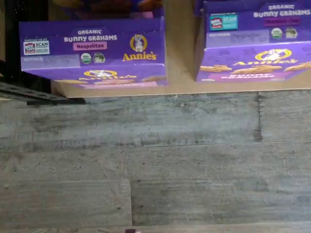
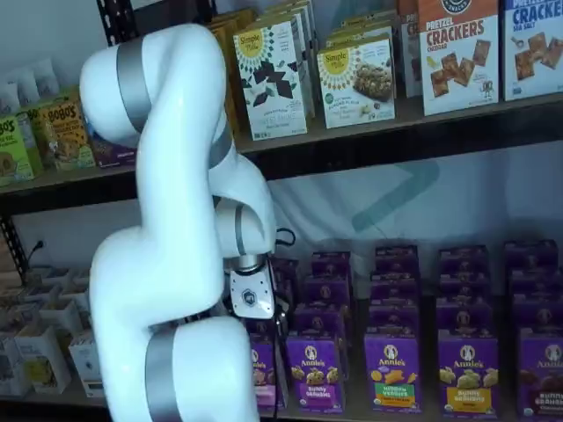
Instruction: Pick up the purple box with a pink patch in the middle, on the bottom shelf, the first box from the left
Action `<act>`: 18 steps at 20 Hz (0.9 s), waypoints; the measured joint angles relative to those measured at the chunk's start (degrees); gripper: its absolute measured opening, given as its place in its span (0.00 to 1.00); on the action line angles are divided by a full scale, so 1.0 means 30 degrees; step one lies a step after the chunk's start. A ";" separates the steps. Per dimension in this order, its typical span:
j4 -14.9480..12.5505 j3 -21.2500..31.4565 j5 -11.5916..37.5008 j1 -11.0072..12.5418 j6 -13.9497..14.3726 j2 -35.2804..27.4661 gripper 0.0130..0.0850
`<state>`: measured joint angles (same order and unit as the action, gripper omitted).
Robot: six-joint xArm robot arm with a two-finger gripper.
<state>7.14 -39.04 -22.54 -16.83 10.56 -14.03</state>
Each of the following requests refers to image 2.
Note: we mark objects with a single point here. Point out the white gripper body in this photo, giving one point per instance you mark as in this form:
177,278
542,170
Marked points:
253,294

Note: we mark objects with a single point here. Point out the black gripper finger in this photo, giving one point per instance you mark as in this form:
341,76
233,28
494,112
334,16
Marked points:
282,323

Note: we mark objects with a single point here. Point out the purple Annie's box pink patch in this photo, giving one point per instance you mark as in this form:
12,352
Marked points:
267,373

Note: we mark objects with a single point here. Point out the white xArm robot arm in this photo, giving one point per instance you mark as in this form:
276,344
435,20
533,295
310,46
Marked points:
176,220

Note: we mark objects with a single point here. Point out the purple Annie's snack box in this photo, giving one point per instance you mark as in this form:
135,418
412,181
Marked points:
259,329
286,268
396,259
327,290
538,316
533,285
463,285
531,255
319,321
331,264
394,288
393,318
464,318
463,259

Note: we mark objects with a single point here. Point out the purple Annie's box violet patch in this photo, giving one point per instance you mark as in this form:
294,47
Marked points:
313,376

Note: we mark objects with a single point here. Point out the purple Annie's box green patch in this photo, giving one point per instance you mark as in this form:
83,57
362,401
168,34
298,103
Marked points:
392,373

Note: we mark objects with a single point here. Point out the white Organic Pantry box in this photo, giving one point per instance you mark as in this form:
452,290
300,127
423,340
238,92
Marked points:
17,316
57,274
72,294
61,314
41,356
85,365
13,365

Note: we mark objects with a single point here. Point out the purple Annie's box yellow patch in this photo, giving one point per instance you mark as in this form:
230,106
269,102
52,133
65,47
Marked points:
468,376

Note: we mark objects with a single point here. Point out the purple Zbar snack box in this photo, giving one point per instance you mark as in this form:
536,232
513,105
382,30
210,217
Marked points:
114,156

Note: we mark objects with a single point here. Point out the white Simple Mills thins box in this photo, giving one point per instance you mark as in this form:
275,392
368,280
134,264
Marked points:
272,83
286,11

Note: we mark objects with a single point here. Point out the white Simple Mills bars box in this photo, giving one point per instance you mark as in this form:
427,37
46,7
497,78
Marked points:
358,33
356,83

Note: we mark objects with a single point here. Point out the purple Annie's box brown bunnies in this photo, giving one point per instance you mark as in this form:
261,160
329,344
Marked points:
543,373

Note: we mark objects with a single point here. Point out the yellow green Bobo's box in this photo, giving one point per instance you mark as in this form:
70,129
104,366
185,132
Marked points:
30,132

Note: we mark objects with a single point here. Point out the pretzel crackers cheddar box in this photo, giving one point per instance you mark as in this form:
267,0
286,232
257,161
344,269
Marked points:
459,57

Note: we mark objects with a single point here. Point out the pretzel crackers sea salt box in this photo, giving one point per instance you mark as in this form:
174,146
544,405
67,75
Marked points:
534,48

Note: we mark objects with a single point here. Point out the white backdrop sheet teal logo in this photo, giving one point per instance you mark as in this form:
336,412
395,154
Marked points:
316,206

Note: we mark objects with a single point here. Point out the black metal rack, purple boxes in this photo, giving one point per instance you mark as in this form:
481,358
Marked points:
396,157

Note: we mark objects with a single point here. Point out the black metal rack, white boxes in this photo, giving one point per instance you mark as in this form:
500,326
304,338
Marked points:
66,193

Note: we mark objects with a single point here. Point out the white pouch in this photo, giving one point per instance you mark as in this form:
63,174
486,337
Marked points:
44,77
9,99
26,88

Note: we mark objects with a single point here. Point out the wall power outlet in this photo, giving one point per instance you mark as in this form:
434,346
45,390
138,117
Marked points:
39,245

